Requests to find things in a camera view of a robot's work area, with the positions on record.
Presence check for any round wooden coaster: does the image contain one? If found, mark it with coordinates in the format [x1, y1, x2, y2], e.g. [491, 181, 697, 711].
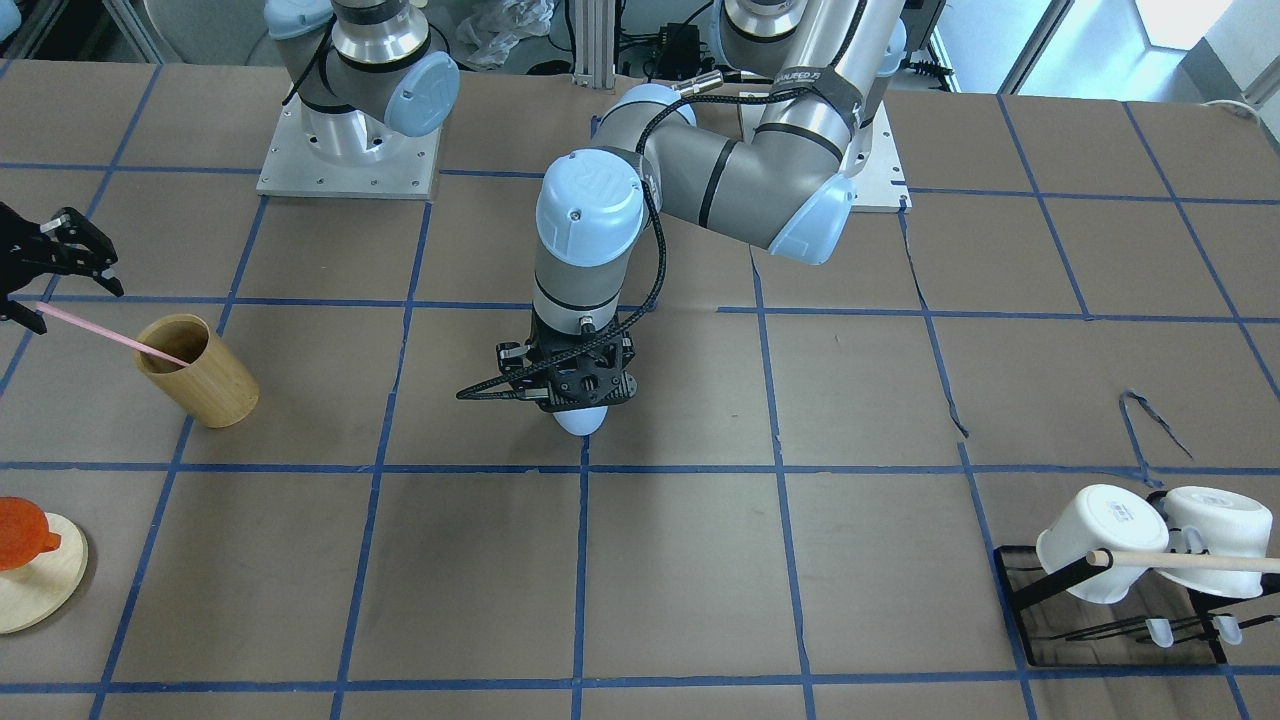
[1, 512, 90, 634]

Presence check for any black wire mug rack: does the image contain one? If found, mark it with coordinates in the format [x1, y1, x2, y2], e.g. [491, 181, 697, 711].
[995, 544, 1277, 667]

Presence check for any wooden dowel rod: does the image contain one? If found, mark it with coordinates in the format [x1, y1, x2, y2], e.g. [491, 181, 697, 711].
[1083, 548, 1280, 574]

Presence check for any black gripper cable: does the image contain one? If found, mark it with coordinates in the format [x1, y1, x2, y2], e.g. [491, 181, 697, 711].
[457, 79, 831, 401]

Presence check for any pink chopstick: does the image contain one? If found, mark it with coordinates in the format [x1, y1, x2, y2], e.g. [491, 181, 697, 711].
[36, 301, 189, 368]

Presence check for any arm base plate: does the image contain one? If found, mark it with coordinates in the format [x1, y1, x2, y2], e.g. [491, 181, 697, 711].
[256, 97, 443, 200]
[739, 97, 909, 213]

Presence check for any bamboo cylinder holder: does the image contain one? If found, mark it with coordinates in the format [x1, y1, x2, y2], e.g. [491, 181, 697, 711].
[134, 314, 260, 428]

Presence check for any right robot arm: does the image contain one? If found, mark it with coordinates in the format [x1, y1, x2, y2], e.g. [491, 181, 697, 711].
[1, 1, 461, 334]

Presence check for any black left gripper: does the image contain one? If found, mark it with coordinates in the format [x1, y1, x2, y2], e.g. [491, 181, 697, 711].
[497, 318, 637, 413]

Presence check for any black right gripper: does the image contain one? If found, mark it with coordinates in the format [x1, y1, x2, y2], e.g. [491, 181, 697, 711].
[1, 202, 125, 334]

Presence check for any aluminium frame post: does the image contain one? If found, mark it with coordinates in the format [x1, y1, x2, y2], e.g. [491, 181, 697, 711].
[571, 0, 618, 92]

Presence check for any black power adapter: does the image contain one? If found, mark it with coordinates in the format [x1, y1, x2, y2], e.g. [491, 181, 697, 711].
[655, 23, 701, 64]

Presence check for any orange cup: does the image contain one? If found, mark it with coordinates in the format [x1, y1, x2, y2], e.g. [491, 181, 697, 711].
[1, 496, 61, 571]

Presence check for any white mug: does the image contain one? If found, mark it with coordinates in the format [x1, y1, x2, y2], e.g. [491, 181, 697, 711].
[1157, 486, 1274, 600]
[1036, 484, 1169, 573]

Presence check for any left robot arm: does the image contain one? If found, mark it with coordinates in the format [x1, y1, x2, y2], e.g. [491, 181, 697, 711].
[460, 1, 904, 413]

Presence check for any light blue plastic cup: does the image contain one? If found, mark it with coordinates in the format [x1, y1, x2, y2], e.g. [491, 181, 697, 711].
[552, 406, 609, 437]

